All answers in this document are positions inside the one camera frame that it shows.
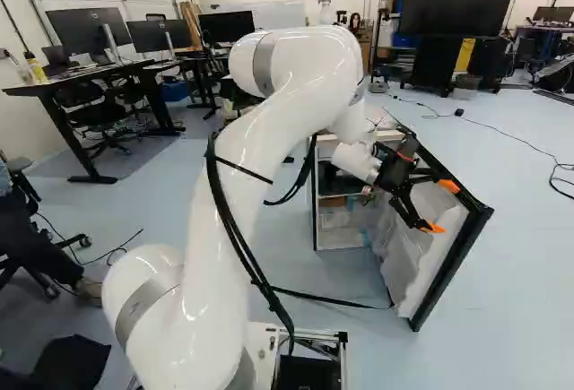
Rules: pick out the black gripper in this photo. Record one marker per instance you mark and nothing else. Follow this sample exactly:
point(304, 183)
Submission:
point(394, 175)

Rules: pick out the black framed fridge door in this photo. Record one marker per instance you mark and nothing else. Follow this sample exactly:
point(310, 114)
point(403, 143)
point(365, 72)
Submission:
point(430, 264)

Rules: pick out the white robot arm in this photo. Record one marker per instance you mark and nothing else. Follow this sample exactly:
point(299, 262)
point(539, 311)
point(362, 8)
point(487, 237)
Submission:
point(291, 94)

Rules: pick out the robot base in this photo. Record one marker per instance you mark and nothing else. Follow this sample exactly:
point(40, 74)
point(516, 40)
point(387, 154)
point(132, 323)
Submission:
point(309, 370)

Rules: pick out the small red white can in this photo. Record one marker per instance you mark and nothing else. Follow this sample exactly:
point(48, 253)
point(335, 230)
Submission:
point(366, 191)

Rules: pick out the large black screen on stand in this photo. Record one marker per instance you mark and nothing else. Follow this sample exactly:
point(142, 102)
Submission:
point(462, 0)

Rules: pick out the small black computer monitor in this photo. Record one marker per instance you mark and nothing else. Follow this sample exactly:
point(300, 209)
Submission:
point(157, 33)

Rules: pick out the black office chair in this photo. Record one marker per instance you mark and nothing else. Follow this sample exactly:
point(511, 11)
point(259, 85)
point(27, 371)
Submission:
point(94, 107)

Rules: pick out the black standing desk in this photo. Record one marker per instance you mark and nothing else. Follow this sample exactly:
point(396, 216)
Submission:
point(67, 83)

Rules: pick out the person's legs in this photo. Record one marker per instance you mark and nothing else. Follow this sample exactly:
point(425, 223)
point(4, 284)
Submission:
point(40, 246)

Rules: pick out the large black computer monitor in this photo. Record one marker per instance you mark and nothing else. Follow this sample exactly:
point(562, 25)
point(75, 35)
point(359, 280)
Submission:
point(85, 27)

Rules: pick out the yellow drink bottle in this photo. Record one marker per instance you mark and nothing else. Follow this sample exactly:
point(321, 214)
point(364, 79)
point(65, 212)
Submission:
point(38, 71)

